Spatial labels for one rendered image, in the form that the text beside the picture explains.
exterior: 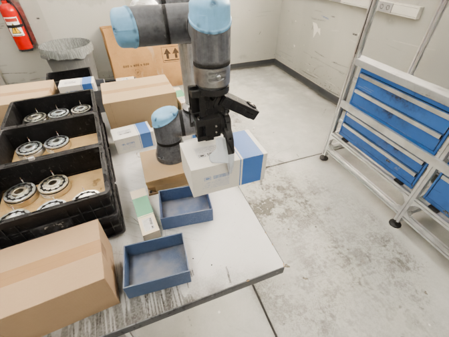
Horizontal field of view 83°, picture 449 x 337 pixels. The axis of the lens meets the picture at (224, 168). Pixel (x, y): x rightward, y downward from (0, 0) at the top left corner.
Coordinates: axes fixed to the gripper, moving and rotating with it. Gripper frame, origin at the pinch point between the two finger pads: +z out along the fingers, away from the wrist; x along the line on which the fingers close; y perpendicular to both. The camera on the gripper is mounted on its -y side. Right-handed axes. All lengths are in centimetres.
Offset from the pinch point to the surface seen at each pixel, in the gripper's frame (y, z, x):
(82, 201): 41.3, 18.3, -15.8
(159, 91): 4, 21, -96
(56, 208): 49, 18, -15
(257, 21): -185, 45, -349
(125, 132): 27, 32, -76
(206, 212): 2.9, 35.6, -11.5
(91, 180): 42, 28, -37
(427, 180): -137, 66, -12
